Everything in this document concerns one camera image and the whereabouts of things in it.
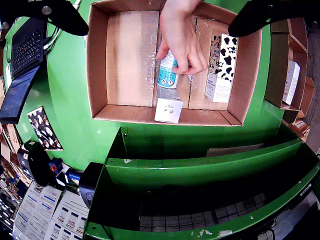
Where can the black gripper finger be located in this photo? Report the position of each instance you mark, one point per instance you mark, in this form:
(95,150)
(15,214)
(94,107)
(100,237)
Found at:
(262,15)
(57,15)

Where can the white teal spray bottle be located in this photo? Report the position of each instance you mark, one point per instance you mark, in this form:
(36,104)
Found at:
(166,75)

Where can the bare human forearm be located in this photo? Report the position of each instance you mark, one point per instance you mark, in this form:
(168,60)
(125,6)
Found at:
(180,6)

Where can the large cardboard tray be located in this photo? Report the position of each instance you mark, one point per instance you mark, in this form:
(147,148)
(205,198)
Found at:
(130,62)

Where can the plain cardboard box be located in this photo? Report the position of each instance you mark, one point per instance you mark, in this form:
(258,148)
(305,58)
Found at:
(298,131)

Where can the grey cardboard sheet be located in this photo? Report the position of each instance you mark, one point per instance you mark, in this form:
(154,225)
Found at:
(232,150)

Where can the bare human hand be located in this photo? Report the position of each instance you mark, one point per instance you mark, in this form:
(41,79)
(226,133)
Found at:
(182,37)

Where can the black laptop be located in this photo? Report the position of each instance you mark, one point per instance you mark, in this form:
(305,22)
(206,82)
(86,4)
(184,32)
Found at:
(25,50)

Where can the cow print carton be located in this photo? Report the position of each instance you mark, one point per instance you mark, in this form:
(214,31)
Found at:
(225,62)

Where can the white carton with orange stripe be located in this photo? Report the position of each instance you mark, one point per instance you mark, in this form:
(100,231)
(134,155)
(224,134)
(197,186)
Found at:
(291,82)

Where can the black patterned card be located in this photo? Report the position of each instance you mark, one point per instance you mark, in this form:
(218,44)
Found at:
(45,128)

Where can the small carton with metallic top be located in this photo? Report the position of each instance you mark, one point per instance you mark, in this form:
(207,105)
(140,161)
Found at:
(167,112)

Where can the blue and red object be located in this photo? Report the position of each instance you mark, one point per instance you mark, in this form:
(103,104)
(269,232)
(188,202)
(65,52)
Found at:
(55,166)

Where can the black round object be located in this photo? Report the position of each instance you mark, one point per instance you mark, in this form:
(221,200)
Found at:
(37,165)

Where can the black device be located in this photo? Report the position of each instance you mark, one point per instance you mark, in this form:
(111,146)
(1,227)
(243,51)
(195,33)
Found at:
(90,182)

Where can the printed paper sheets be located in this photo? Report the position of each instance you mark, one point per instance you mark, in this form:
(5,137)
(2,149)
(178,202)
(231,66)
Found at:
(50,215)

